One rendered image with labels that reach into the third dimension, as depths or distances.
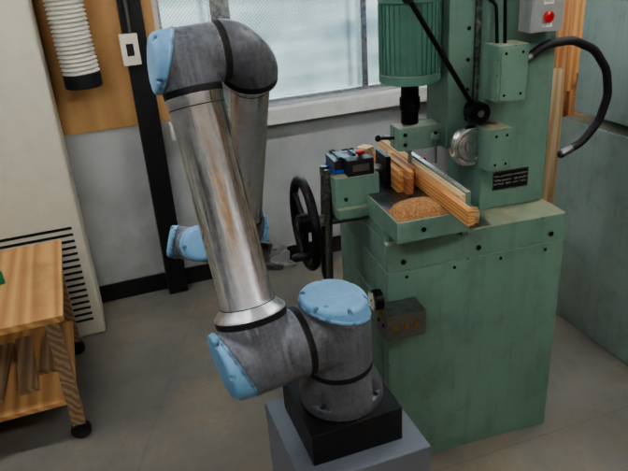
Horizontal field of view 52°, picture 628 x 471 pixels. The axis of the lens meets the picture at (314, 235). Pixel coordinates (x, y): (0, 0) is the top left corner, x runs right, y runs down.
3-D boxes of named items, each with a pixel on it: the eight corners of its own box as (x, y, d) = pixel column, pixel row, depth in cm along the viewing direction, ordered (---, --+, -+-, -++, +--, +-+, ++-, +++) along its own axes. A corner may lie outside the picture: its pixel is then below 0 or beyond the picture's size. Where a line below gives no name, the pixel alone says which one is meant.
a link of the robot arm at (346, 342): (386, 364, 140) (383, 297, 132) (315, 392, 134) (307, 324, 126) (352, 329, 152) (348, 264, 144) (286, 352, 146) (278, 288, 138)
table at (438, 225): (304, 178, 221) (303, 162, 219) (387, 165, 228) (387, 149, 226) (363, 250, 168) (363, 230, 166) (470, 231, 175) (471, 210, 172)
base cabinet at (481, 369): (346, 384, 252) (337, 217, 222) (480, 352, 265) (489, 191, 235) (389, 464, 212) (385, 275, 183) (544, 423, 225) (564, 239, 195)
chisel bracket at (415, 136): (390, 150, 196) (389, 123, 193) (432, 144, 199) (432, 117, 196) (399, 157, 190) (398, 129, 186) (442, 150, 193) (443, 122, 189)
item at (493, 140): (472, 163, 189) (474, 122, 184) (493, 159, 191) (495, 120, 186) (488, 172, 181) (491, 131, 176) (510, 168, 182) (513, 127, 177)
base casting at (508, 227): (338, 217, 222) (337, 192, 218) (489, 191, 235) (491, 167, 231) (387, 275, 183) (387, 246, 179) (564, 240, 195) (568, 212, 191)
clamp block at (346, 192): (321, 192, 200) (321, 164, 196) (363, 186, 203) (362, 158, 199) (336, 209, 187) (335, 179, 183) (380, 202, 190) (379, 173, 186)
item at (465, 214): (386, 163, 213) (385, 150, 211) (392, 162, 213) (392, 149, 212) (467, 226, 164) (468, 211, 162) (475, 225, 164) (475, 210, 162)
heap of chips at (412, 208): (386, 209, 177) (385, 197, 175) (433, 202, 180) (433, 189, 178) (398, 221, 169) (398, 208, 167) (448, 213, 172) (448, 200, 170)
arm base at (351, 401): (395, 408, 142) (394, 373, 137) (313, 431, 138) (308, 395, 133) (365, 357, 158) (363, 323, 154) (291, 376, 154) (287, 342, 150)
